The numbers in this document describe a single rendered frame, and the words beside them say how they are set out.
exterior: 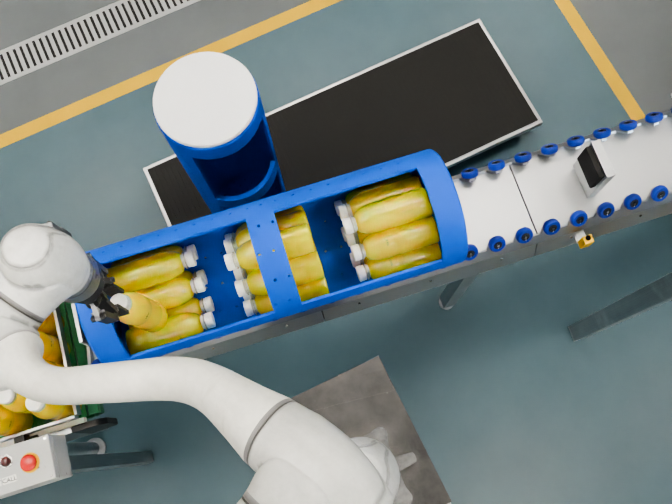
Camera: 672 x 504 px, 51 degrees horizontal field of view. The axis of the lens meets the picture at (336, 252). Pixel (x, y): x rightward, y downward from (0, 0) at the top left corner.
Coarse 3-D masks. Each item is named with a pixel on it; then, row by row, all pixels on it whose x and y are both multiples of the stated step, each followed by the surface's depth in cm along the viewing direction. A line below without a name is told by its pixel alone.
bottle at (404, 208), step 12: (408, 192) 163; (420, 192) 162; (372, 204) 162; (384, 204) 162; (396, 204) 161; (408, 204) 161; (420, 204) 161; (360, 216) 161; (372, 216) 161; (384, 216) 161; (396, 216) 161; (408, 216) 162; (420, 216) 163; (360, 228) 162; (372, 228) 162; (384, 228) 162
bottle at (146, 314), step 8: (128, 296) 147; (136, 296) 149; (144, 296) 153; (136, 304) 148; (144, 304) 150; (152, 304) 155; (160, 304) 162; (136, 312) 148; (144, 312) 150; (152, 312) 154; (160, 312) 159; (120, 320) 149; (128, 320) 148; (136, 320) 150; (144, 320) 152; (152, 320) 156; (160, 320) 160; (144, 328) 157; (152, 328) 159; (160, 328) 162
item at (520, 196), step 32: (640, 128) 193; (544, 160) 191; (576, 160) 191; (640, 160) 191; (480, 192) 189; (512, 192) 189; (544, 192) 189; (576, 192) 189; (608, 192) 189; (640, 192) 188; (480, 224) 187; (512, 224) 187; (608, 224) 191; (512, 256) 190; (416, 288) 190; (320, 320) 189; (192, 352) 184; (224, 352) 189
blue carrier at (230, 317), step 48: (288, 192) 165; (336, 192) 160; (432, 192) 157; (144, 240) 160; (192, 240) 177; (336, 240) 183; (288, 288) 157; (336, 288) 176; (96, 336) 153; (192, 336) 161
